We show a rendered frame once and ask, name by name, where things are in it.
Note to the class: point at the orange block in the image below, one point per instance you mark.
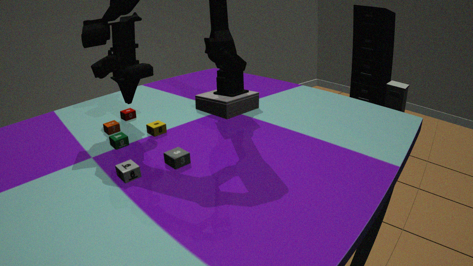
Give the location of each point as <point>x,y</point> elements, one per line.
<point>111,127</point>

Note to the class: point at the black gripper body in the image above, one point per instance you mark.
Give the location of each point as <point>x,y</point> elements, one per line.
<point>132,70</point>

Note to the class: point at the yellow block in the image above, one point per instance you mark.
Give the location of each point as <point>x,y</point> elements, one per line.
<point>156,128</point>

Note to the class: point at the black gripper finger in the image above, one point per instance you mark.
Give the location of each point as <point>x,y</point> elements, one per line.
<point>120,86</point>
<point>129,88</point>

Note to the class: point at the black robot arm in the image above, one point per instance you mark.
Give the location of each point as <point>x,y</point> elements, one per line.
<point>220,46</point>

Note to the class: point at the green block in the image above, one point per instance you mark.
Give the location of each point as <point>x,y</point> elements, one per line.
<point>119,140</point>

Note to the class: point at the red block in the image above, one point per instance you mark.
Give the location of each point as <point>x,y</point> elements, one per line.
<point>128,114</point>

